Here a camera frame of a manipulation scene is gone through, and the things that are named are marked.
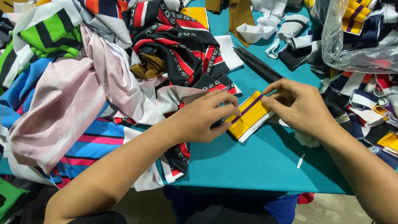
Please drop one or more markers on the thin white fabric sliver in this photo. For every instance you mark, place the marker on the thin white fabric sliver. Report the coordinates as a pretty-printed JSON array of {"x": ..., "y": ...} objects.
[{"x": 301, "y": 161}]

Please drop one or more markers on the heap of white fabric scraps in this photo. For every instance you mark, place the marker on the heap of white fabric scraps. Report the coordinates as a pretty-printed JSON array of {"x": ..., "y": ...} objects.
[{"x": 264, "y": 26}]

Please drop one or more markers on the blue cloth under table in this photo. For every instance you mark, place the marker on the blue cloth under table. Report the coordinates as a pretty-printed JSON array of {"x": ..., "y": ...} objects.
[{"x": 283, "y": 207}]

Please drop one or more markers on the navy orange white striped fabric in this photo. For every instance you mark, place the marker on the navy orange white striped fabric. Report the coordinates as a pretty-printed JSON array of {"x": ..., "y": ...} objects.
[{"x": 102, "y": 7}]

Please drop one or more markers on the person's right hand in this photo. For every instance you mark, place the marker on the person's right hand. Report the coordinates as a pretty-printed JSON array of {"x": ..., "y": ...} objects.
[{"x": 301, "y": 105}]

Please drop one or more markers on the black red patterned fabric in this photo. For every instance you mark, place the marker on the black red patterned fabric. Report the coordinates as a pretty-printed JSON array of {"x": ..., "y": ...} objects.
[{"x": 186, "y": 40}]

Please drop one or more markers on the heap of mixed fabric offcuts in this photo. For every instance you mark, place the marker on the heap of mixed fabric offcuts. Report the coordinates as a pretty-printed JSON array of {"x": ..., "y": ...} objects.
[{"x": 367, "y": 99}]

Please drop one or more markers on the blue pink striped fabric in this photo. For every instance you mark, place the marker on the blue pink striped fabric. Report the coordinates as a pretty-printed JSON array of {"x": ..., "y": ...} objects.
[{"x": 93, "y": 146}]

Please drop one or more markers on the clear plastic bag of fabric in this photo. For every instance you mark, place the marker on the clear plastic bag of fabric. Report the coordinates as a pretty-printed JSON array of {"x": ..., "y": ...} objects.
[{"x": 351, "y": 46}]

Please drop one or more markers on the pale pink fabric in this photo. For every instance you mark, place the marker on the pale pink fabric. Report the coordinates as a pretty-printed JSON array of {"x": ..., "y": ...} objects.
[{"x": 62, "y": 102}]

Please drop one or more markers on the teal table cover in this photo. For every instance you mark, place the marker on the teal table cover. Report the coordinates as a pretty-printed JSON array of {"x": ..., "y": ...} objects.
[{"x": 248, "y": 165}]

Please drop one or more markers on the plain yellow fabric piece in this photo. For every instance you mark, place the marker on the plain yellow fabric piece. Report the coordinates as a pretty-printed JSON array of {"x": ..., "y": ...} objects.
[{"x": 197, "y": 15}]

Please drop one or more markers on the small white fabric scrap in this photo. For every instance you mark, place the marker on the small white fabric scrap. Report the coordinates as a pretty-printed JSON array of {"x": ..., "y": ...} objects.
[{"x": 306, "y": 140}]

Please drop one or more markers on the black fabric scissors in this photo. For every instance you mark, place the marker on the black fabric scissors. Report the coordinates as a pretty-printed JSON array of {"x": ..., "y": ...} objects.
[{"x": 258, "y": 63}]

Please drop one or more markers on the green cloth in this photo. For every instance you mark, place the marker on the green cloth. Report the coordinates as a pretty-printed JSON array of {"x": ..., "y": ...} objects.
[{"x": 11, "y": 197}]

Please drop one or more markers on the yellow purple striped fabric piece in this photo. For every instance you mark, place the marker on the yellow purple striped fabric piece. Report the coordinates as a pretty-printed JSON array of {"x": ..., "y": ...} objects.
[{"x": 247, "y": 119}]

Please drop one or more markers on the green black striped fabric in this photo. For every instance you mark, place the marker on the green black striped fabric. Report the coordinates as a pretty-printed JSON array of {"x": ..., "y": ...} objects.
[{"x": 49, "y": 34}]

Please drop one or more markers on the white rectangular fabric piece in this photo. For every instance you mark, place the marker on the white rectangular fabric piece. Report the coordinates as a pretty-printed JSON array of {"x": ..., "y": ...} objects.
[{"x": 228, "y": 51}]

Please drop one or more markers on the brown fabric strip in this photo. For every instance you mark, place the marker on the brown fabric strip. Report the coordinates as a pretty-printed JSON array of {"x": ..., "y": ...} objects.
[{"x": 241, "y": 18}]

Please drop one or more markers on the person's left hand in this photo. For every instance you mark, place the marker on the person's left hand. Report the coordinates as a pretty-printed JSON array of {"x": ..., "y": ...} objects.
[{"x": 196, "y": 119}]

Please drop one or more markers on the crumpled brown fabric piece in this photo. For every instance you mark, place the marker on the crumpled brown fabric piece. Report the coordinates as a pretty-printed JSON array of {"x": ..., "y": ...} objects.
[{"x": 149, "y": 67}]

